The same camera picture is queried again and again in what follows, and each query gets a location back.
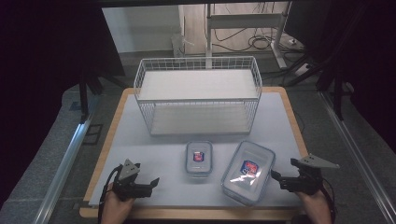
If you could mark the wooden-edged white work board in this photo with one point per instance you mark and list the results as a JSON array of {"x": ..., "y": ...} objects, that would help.
[{"x": 137, "y": 149}]

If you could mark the person's right hand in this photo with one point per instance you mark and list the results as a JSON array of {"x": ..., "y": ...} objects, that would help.
[{"x": 319, "y": 208}]

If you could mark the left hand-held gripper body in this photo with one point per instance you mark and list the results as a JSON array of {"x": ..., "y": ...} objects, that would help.
[{"x": 130, "y": 188}]

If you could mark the aluminium rail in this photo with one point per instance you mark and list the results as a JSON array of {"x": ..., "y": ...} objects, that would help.
[
  {"x": 358, "y": 155},
  {"x": 62, "y": 174}
]

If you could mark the white power strip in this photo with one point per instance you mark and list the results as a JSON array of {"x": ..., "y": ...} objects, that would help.
[{"x": 302, "y": 70}]

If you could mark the large clear food container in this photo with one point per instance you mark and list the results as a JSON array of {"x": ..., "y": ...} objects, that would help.
[{"x": 249, "y": 174}]

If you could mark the small clear food container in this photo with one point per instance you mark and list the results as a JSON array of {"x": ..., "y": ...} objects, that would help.
[{"x": 199, "y": 161}]

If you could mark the black tripod stand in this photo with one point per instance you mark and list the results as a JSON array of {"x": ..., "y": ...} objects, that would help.
[
  {"x": 337, "y": 93},
  {"x": 83, "y": 93}
]

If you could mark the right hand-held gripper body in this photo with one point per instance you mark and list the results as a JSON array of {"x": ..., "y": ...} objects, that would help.
[{"x": 306, "y": 182}]

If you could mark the white metal desk frame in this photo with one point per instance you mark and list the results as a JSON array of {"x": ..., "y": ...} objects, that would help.
[{"x": 246, "y": 21}]

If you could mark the black curtain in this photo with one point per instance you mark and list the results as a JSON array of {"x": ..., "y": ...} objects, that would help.
[
  {"x": 46, "y": 46},
  {"x": 367, "y": 46}
]

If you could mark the person's left hand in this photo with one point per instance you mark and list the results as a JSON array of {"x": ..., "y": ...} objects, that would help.
[{"x": 113, "y": 210}]

